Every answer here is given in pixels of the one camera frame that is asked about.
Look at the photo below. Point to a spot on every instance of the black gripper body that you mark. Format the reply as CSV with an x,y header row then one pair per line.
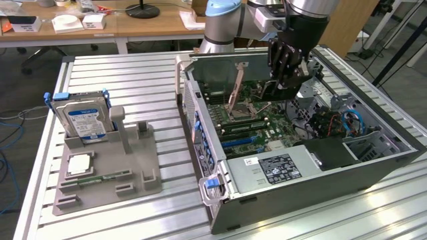
x,y
304,32

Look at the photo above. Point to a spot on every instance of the black graphics card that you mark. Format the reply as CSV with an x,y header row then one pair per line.
x,y
237,87

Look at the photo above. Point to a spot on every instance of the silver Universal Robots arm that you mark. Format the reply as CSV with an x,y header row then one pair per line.
x,y
221,22

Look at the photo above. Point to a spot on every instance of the wooden cabinet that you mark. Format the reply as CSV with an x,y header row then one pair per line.
x,y
354,30

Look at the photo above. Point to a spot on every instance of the CPU socket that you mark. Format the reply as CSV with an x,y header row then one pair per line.
x,y
244,112

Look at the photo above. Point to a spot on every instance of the green motherboard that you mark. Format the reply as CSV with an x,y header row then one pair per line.
x,y
277,125

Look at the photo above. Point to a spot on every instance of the white paper stack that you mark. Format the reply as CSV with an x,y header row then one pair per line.
x,y
192,22

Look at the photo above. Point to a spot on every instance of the black slanted pole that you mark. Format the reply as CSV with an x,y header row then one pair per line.
x,y
401,50

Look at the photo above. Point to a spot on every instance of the small silver chipset heatsink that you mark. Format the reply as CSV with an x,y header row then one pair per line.
x,y
276,145

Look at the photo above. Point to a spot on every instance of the brown cardboard box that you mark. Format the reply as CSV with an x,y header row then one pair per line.
x,y
197,6

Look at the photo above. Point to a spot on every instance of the blue expansion slot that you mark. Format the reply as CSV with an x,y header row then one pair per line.
x,y
238,143

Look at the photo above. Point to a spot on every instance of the black plastic shroud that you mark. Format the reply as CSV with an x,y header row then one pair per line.
x,y
330,155

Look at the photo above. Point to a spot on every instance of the grey metal disk bay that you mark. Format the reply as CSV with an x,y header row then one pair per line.
x,y
377,145

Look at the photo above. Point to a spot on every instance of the grey power supply unit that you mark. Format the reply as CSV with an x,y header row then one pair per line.
x,y
254,172

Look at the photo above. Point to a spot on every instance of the black lamp base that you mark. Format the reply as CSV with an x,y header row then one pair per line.
x,y
143,12

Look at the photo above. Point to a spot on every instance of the wooden desk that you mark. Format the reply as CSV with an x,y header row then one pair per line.
x,y
127,25

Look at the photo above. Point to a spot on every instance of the blue case latch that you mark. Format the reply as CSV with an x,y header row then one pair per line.
x,y
212,184

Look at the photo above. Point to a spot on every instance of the open dark PC case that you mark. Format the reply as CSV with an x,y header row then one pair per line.
x,y
301,200

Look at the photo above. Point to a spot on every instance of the small white cardboard box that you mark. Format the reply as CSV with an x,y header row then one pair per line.
x,y
94,22

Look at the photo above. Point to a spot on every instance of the hard disk with blue caddy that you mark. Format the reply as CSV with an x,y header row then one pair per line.
x,y
83,120

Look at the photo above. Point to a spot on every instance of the white foam block with hole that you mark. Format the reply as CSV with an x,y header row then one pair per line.
x,y
69,23

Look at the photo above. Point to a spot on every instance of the grey parts rack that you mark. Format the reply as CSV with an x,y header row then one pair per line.
x,y
107,175

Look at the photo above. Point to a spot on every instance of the black office chair base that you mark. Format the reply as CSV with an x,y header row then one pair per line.
x,y
42,57

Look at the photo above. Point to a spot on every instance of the loose green RAM stick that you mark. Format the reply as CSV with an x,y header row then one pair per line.
x,y
101,179

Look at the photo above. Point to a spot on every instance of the silver CPU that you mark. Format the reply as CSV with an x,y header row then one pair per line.
x,y
79,165

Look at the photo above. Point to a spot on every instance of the white box with black lid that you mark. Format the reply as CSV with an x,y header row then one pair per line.
x,y
25,25

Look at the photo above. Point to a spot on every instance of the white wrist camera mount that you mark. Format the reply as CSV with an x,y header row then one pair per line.
x,y
268,20

